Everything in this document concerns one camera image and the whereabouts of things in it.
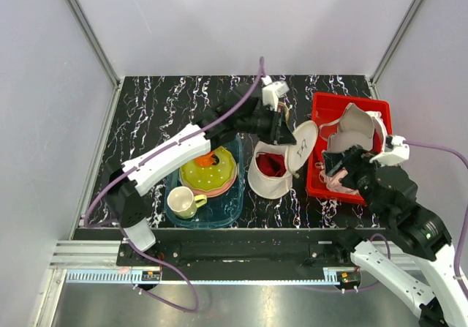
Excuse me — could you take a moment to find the grey bra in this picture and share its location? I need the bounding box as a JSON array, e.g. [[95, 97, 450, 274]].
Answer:
[[319, 103, 381, 152]]

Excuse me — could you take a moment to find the teal transparent plastic tub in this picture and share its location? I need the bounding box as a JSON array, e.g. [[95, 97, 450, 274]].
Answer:
[[165, 136, 245, 229]]

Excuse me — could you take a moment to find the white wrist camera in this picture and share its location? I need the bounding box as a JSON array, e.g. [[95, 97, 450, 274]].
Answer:
[[369, 135, 410, 166], [261, 75, 290, 110]]

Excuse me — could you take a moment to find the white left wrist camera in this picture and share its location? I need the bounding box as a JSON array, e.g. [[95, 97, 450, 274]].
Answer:
[[261, 75, 290, 110]]

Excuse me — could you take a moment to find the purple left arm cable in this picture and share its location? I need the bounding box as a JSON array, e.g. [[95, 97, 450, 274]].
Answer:
[[83, 56, 200, 312]]

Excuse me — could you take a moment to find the green polka dot bowl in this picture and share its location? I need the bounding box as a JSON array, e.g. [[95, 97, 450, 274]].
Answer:
[[179, 146, 237, 192]]

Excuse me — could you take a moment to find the red plastic bin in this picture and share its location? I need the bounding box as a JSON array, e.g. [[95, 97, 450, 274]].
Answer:
[[306, 92, 393, 206]]

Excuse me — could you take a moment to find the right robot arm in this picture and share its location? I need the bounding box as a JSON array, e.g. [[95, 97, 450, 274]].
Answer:
[[322, 146, 467, 326]]

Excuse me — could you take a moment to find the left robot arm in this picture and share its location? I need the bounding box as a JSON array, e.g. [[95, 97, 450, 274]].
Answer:
[[104, 81, 296, 266]]

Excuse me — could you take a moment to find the beige ceramic mug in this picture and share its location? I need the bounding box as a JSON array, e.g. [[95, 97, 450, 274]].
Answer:
[[279, 102, 290, 123]]

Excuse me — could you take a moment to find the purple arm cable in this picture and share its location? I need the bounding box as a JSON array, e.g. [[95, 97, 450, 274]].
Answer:
[[83, 56, 200, 312], [299, 140, 468, 293]]

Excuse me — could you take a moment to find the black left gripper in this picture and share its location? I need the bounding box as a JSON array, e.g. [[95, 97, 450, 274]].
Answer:
[[236, 104, 297, 147]]

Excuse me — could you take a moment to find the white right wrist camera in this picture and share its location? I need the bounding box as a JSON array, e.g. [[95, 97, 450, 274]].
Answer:
[[369, 135, 410, 166]]

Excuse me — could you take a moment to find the white lace bra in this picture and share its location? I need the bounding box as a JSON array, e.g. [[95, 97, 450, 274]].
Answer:
[[366, 111, 388, 151]]

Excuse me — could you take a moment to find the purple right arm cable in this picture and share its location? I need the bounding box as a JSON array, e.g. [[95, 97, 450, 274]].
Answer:
[[299, 140, 468, 293]]

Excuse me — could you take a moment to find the cream and yellow mug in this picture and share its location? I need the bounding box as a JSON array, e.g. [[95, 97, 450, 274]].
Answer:
[[167, 187, 208, 219]]

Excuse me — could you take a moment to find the pink bra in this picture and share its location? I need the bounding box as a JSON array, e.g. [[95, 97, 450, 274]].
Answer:
[[314, 162, 358, 195]]

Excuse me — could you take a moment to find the pink plate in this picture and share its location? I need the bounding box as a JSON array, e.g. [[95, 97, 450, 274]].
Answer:
[[178, 164, 238, 198]]

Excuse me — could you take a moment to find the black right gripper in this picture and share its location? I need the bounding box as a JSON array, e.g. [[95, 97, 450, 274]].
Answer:
[[320, 142, 389, 221]]

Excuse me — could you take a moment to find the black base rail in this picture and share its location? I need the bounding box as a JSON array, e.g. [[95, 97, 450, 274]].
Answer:
[[116, 229, 373, 281]]

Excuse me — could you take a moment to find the red bra inside bag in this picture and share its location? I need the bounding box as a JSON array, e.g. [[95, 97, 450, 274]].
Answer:
[[255, 153, 286, 177]]

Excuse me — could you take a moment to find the orange mug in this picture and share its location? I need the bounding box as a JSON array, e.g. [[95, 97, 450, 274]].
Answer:
[[195, 151, 219, 168]]

